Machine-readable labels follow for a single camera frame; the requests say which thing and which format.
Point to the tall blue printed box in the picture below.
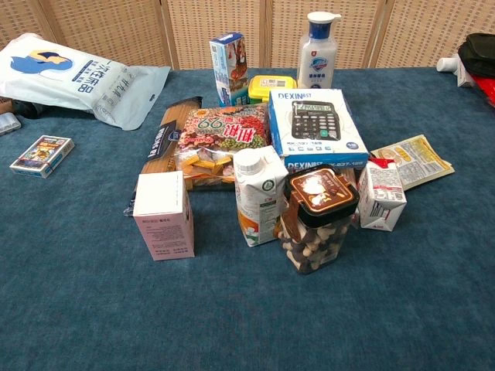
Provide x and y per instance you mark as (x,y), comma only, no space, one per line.
(230,69)

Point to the white blue soap bottle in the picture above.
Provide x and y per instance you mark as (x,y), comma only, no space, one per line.
(317,58)

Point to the dark object under bag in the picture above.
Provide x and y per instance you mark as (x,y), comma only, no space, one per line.
(29,108)

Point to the red fabric item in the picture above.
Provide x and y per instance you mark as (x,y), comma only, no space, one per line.
(485,89)

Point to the white cylinder object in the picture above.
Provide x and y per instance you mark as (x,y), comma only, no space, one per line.
(448,64)

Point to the pink white carton box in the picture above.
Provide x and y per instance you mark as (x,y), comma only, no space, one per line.
(164,218)

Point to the clear biscuit jar brown lid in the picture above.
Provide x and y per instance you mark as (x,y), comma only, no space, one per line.
(315,228)

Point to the yellow printed snack packet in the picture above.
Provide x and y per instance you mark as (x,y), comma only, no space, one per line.
(415,158)

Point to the white red milk carton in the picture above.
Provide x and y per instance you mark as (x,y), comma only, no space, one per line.
(381,197)

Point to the black bag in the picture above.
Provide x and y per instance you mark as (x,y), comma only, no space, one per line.
(479,54)

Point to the yellow green lidded container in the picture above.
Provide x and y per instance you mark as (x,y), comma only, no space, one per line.
(267,89)

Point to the small playing card box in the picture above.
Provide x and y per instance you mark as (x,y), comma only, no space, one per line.
(41,156)

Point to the blue white calculator box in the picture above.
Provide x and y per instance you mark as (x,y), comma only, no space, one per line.
(315,127)

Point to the blue table cloth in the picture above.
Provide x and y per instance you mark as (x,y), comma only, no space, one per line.
(247,270)

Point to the mixed grain snack bag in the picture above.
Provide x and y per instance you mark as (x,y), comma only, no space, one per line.
(222,139)

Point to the spaghetti pasta package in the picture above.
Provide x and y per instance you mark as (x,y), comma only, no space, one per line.
(164,141)

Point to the white green drink carton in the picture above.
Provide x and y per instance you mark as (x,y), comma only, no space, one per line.
(257,193)

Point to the wooden woven folding screen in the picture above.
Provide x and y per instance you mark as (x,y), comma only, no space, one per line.
(247,31)

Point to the clear plastic battery case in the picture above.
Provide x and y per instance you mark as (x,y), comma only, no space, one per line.
(8,123)

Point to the white blue plastic bag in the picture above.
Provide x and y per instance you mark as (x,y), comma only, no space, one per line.
(65,83)

